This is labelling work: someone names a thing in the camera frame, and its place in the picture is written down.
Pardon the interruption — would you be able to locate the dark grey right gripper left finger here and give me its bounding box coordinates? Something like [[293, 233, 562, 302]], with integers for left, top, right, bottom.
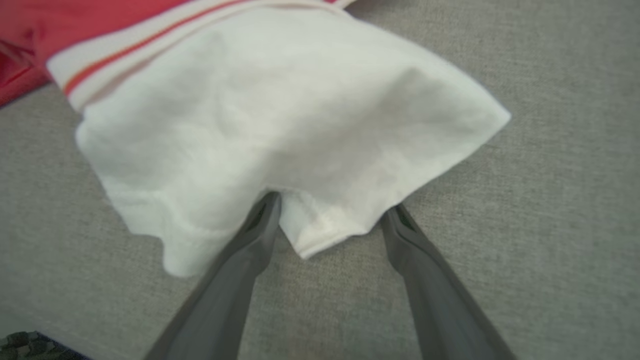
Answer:
[[145, 191, 282, 360]]

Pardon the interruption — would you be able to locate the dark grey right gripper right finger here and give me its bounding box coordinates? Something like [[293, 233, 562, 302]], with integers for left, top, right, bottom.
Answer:
[[381, 204, 516, 360]]

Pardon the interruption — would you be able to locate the red jersey with white trim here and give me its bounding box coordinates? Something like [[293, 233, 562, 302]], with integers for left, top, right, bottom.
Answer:
[[0, 0, 512, 278]]

